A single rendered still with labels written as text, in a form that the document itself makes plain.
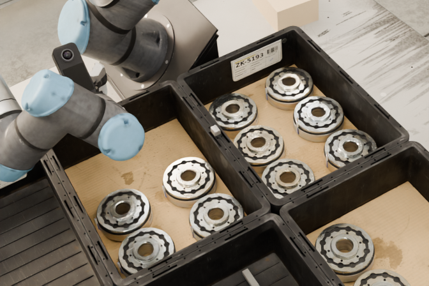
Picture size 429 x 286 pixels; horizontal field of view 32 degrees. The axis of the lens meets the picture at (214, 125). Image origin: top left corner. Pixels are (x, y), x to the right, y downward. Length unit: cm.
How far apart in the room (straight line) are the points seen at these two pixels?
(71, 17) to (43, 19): 174
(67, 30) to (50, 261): 50
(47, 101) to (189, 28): 61
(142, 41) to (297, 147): 43
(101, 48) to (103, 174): 28
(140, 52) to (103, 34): 12
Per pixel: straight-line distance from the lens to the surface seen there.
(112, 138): 116
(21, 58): 318
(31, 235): 147
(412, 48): 192
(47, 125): 117
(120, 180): 150
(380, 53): 190
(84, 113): 116
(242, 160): 136
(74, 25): 160
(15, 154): 122
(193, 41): 165
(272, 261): 135
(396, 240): 138
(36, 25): 333
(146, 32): 168
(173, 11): 173
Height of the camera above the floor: 197
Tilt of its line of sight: 47 degrees down
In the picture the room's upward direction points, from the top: 8 degrees counter-clockwise
